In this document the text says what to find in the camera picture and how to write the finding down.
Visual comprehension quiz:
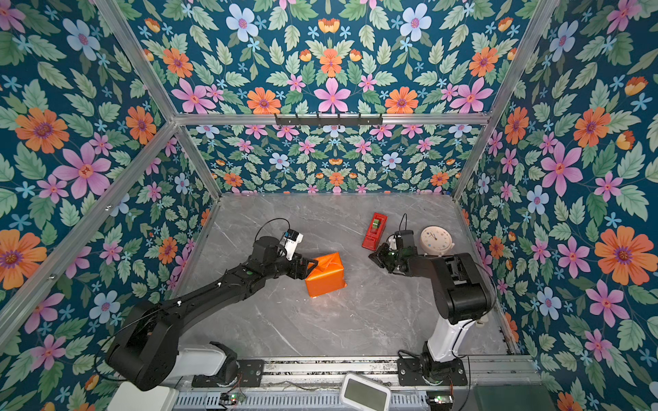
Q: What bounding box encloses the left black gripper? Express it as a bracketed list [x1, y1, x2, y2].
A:
[263, 250, 320, 281]

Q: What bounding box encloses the yellow orange wrapping paper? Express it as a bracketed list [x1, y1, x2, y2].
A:
[305, 253, 347, 298]

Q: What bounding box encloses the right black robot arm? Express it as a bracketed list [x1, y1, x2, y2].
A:
[369, 243, 495, 385]

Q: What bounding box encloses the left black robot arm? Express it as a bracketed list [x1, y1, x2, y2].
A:
[105, 236, 319, 391]

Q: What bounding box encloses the white box device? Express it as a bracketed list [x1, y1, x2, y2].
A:
[107, 382, 179, 411]

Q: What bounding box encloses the red tape dispenser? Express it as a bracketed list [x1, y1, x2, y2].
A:
[362, 212, 387, 251]

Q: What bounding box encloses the pink round alarm clock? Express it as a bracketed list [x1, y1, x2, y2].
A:
[420, 226, 454, 257]

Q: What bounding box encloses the white timer display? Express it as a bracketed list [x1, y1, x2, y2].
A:
[339, 373, 392, 411]

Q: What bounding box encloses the green mat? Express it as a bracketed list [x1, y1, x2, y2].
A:
[474, 385, 556, 411]

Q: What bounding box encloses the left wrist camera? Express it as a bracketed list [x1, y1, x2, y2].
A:
[281, 229, 303, 261]

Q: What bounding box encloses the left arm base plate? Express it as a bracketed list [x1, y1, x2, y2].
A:
[192, 359, 265, 388]

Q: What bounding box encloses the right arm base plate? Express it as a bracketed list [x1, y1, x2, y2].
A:
[396, 350, 468, 386]

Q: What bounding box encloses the black hook rail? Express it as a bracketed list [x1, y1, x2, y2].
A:
[274, 114, 384, 127]

